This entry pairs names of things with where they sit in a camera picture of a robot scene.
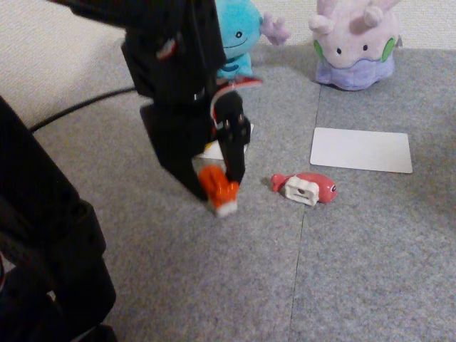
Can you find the pink tuna sushi toy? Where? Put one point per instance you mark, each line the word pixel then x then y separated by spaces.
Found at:
pixel 324 189

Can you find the blue Wooper plush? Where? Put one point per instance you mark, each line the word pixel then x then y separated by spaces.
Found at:
pixel 238 35

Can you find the grey felt floor mat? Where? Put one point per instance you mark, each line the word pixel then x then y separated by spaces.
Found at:
pixel 374 249
pixel 178 278

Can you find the purple Goomy plush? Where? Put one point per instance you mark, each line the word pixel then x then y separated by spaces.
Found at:
pixel 356 42

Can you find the orange shrimp sushi toy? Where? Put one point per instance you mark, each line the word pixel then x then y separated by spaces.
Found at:
pixel 221 194

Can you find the white rectangular card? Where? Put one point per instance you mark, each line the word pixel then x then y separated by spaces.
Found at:
pixel 213 153
pixel 360 149

